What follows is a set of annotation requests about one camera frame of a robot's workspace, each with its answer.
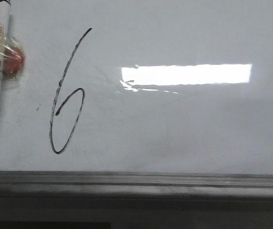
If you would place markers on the red round magnet with tape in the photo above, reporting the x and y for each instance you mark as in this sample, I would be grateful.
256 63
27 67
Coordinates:
13 58

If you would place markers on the grey aluminium whiteboard tray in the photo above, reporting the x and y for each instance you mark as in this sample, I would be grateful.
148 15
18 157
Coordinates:
135 200

